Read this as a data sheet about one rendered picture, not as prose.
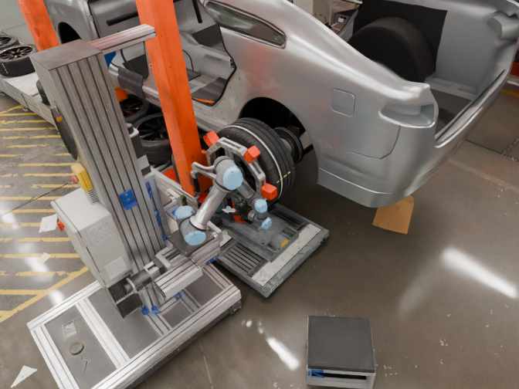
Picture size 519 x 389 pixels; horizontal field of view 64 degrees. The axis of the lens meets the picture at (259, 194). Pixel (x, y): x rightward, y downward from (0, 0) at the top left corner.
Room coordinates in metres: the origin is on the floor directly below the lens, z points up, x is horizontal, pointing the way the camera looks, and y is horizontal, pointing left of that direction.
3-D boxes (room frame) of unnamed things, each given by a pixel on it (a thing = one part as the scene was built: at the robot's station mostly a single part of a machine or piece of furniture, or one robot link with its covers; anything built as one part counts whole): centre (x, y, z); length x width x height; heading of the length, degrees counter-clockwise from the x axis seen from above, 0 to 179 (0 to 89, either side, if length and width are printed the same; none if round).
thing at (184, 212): (1.83, 0.46, 0.98); 0.13 x 0.12 x 0.14; 23
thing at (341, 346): (1.30, -0.41, 0.17); 0.43 x 0.36 x 0.34; 81
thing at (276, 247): (2.46, 0.00, 0.13); 0.50 x 0.36 x 0.10; 45
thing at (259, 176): (2.38, 0.16, 0.85); 0.54 x 0.07 x 0.54; 45
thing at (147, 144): (3.72, 0.96, 0.39); 0.66 x 0.66 x 0.24
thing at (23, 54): (6.20, 3.40, 0.39); 0.66 x 0.66 x 0.24
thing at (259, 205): (1.90, 0.00, 0.95); 0.11 x 0.08 x 0.11; 23
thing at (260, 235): (2.50, 0.04, 0.32); 0.40 x 0.30 x 0.28; 45
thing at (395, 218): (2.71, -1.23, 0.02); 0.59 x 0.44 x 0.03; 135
